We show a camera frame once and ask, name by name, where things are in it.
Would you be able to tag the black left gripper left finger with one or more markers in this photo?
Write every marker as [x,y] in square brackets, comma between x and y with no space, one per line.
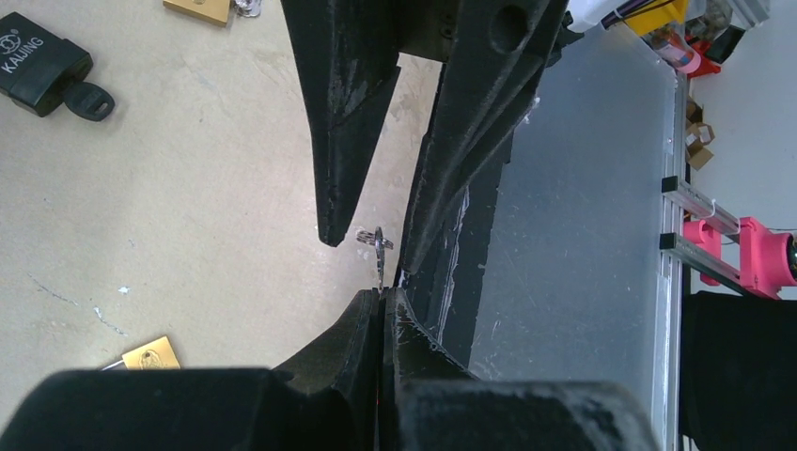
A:
[321,398]

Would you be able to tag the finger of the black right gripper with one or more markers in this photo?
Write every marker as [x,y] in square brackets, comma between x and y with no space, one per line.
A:
[498,52]
[346,55]

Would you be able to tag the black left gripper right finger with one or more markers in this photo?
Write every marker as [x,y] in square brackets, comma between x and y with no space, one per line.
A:
[429,401]

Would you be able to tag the large brass padlock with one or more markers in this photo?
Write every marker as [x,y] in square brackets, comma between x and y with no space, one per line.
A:
[210,11]

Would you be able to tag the small silver key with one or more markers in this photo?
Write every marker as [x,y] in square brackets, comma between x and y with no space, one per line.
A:
[381,244]

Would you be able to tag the small brass padlock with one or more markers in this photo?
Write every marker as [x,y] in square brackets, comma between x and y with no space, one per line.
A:
[156,354]

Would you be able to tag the black-headed silver key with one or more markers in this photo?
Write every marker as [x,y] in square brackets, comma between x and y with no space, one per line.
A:
[89,101]

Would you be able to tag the black padlock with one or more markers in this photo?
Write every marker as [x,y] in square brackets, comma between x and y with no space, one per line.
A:
[37,66]

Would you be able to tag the black fabric object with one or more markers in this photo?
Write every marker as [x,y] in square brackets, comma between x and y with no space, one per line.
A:
[738,372]

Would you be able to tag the aluminium frame rail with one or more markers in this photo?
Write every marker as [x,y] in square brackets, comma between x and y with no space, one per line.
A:
[696,47]

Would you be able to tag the pink clamp on rail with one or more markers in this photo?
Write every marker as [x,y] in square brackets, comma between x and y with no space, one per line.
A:
[766,259]

